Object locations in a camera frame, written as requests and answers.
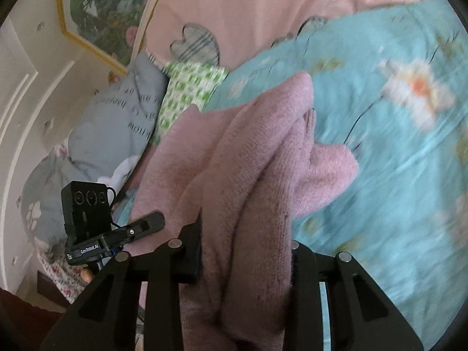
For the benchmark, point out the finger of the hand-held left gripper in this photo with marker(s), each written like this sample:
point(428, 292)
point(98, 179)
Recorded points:
point(146, 225)

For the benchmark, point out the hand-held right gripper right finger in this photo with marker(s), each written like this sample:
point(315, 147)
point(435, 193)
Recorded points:
point(303, 285)

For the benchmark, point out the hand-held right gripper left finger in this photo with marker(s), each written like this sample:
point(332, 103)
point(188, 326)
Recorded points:
point(164, 281)

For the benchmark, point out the mauve knitted sweater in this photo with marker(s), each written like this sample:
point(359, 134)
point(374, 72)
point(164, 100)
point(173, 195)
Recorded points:
point(256, 197)

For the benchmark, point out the person's left hand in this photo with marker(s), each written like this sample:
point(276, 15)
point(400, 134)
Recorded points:
point(87, 275)

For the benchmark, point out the grey printed pillow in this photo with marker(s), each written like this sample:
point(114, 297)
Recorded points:
point(109, 131)

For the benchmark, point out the dark red cloth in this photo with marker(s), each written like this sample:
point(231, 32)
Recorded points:
point(22, 321)

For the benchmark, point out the teal floral bed sheet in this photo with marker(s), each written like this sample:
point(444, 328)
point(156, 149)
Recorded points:
point(395, 175)

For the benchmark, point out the green checked pillow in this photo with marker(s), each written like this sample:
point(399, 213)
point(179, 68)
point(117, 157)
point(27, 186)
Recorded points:
point(186, 87)

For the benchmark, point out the gold framed floral painting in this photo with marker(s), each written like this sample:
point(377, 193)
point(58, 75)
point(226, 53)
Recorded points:
point(109, 11)

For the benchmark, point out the pink quilt with plaid hearts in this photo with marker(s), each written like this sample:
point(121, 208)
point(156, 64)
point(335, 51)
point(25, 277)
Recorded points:
point(256, 11)

